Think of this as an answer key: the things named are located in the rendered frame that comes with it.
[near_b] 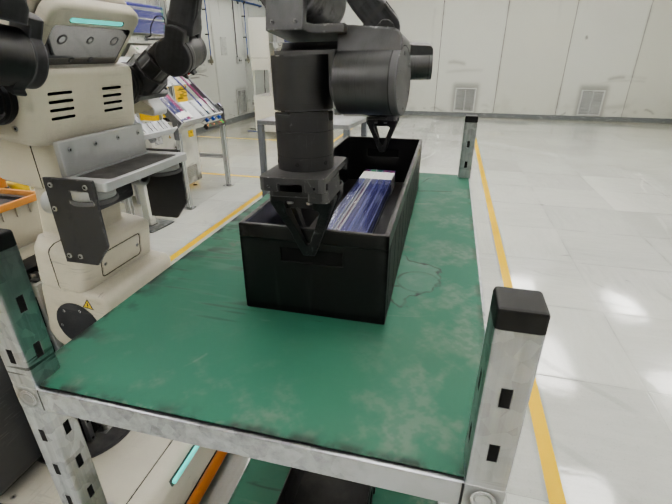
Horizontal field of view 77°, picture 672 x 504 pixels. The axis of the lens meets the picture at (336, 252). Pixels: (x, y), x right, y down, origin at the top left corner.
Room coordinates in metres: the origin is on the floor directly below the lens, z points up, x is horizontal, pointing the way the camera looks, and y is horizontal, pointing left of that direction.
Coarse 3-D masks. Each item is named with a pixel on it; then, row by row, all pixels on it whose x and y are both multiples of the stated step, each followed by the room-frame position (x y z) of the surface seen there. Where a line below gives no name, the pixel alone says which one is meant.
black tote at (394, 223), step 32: (352, 160) 1.00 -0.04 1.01; (384, 160) 0.98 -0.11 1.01; (416, 160) 0.80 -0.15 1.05; (416, 192) 0.90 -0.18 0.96; (256, 224) 0.44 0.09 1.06; (384, 224) 0.70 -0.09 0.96; (256, 256) 0.44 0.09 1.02; (288, 256) 0.43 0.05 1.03; (320, 256) 0.43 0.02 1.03; (352, 256) 0.42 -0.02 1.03; (384, 256) 0.41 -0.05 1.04; (256, 288) 0.45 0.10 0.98; (288, 288) 0.44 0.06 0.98; (320, 288) 0.43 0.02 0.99; (352, 288) 0.42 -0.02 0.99; (384, 288) 0.41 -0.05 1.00; (352, 320) 0.42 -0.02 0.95; (384, 320) 0.41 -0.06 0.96
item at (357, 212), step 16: (368, 176) 0.89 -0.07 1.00; (384, 176) 0.89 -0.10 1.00; (352, 192) 0.78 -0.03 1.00; (368, 192) 0.78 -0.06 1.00; (384, 192) 0.78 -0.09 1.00; (336, 208) 0.69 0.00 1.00; (352, 208) 0.69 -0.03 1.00; (368, 208) 0.69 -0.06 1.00; (384, 208) 0.77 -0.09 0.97; (336, 224) 0.61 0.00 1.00; (352, 224) 0.61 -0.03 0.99; (368, 224) 0.61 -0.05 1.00
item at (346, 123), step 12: (264, 120) 3.14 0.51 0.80; (336, 120) 3.14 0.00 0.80; (348, 120) 3.14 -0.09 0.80; (360, 120) 3.17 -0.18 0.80; (264, 132) 3.18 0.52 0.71; (348, 132) 2.92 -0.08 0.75; (264, 144) 3.17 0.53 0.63; (264, 156) 3.15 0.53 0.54; (264, 168) 3.15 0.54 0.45; (264, 192) 3.15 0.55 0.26
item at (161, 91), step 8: (136, 56) 1.03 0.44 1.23; (144, 56) 1.01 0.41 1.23; (136, 64) 1.00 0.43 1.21; (144, 64) 1.00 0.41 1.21; (152, 64) 1.00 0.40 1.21; (144, 72) 1.01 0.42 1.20; (152, 72) 1.01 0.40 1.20; (160, 72) 1.01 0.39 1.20; (144, 80) 1.00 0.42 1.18; (152, 80) 1.01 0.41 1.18; (160, 80) 1.03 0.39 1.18; (144, 88) 1.01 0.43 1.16; (152, 88) 1.02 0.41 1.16; (160, 88) 1.04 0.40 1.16; (144, 96) 1.00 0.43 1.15; (152, 96) 1.03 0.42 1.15; (160, 96) 1.07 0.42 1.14
